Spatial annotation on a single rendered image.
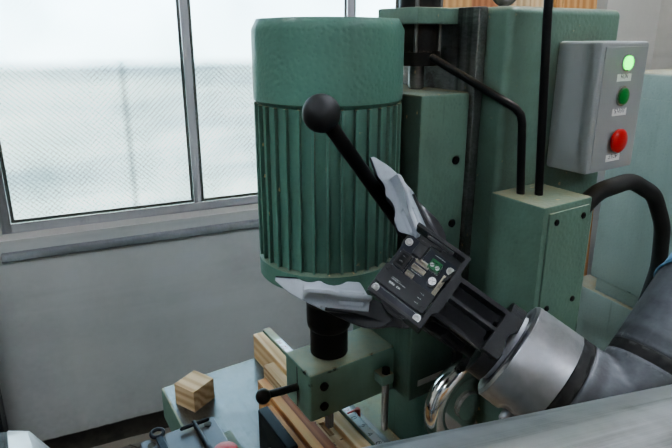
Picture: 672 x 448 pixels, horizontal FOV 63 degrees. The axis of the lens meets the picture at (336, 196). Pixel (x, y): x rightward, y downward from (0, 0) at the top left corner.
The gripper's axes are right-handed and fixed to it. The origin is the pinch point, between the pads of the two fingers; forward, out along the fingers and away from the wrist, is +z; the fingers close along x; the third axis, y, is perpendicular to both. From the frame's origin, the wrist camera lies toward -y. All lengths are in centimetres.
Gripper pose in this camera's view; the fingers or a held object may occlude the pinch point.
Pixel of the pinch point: (323, 217)
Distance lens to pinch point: 54.0
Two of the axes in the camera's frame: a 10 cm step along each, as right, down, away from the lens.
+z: -7.8, -5.6, 2.6
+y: -1.1, -3.0, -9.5
